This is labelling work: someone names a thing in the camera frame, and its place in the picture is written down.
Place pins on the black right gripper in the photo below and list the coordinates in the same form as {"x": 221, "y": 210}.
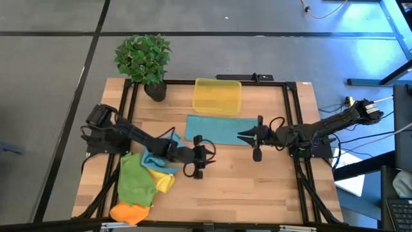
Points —
{"x": 268, "y": 137}

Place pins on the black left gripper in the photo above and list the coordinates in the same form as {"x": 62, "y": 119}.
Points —
{"x": 198, "y": 157}

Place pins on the blue microfiber towel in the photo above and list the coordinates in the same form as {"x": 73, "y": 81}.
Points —
{"x": 215, "y": 129}
{"x": 154, "y": 162}

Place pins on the yellow microfiber towel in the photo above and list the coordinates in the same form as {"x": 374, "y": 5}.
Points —
{"x": 164, "y": 182}

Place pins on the yellow translucent plastic bin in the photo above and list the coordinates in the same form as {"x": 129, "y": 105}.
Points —
{"x": 217, "y": 96}

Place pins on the green microfiber towel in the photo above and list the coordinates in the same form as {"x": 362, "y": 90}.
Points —
{"x": 135, "y": 183}

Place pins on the orange microfiber towel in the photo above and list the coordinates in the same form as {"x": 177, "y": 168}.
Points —
{"x": 130, "y": 212}

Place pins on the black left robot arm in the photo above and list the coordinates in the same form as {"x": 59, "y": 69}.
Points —
{"x": 138, "y": 135}

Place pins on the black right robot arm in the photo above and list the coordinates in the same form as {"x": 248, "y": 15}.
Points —
{"x": 331, "y": 124}

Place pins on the black crossbeam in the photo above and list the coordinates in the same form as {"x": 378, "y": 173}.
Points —
{"x": 180, "y": 225}

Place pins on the white paper sheet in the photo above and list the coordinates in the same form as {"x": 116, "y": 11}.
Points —
{"x": 351, "y": 180}

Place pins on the green plant in black pot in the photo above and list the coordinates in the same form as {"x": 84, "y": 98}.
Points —
{"x": 143, "y": 59}

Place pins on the black computer case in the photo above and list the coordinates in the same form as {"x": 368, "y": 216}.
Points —
{"x": 404, "y": 129}

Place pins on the white cloth bundle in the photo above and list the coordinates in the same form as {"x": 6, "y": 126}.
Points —
{"x": 404, "y": 183}

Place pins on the black keyboard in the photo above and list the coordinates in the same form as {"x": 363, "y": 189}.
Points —
{"x": 400, "y": 214}

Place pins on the black aluminium table frame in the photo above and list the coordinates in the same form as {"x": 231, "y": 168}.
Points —
{"x": 180, "y": 82}

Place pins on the silver aluminium bracket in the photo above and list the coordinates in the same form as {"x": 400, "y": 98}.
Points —
{"x": 119, "y": 225}
{"x": 297, "y": 228}

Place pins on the metal desk leg frame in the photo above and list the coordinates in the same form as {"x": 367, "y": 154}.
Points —
{"x": 363, "y": 82}

